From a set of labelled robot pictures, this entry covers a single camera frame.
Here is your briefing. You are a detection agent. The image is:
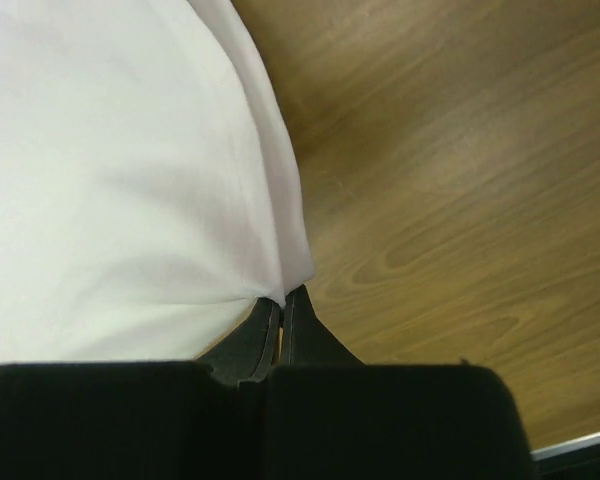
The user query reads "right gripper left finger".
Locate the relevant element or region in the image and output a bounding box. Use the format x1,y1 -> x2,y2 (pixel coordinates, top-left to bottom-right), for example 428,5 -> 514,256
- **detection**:
197,299 -> 281,386

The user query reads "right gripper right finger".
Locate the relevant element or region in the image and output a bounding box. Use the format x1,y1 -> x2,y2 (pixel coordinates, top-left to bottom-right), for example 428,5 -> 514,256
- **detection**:
280,285 -> 362,364

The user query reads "white floral t shirt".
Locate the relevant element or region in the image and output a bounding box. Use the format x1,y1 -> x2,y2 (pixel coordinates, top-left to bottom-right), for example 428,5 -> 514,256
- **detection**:
0,1 -> 314,364

